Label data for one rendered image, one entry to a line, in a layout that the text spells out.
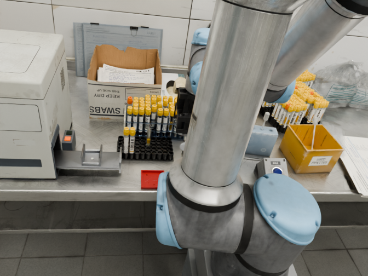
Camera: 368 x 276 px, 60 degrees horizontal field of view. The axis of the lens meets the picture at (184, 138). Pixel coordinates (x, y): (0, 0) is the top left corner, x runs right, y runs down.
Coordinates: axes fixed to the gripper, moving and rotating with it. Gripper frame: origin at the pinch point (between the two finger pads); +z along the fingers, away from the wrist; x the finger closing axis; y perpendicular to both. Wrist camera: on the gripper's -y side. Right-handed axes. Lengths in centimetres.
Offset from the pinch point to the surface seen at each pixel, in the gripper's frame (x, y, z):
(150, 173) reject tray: 4.3, 12.9, 5.9
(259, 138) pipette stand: -4.1, -21.3, -1.9
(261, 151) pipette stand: -3.8, -23.3, 3.3
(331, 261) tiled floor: -15, -97, 94
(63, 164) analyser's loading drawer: 5.2, 36.5, 2.1
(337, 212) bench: -28, -95, 67
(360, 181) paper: 8, -53, 5
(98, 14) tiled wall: -57, 32, -18
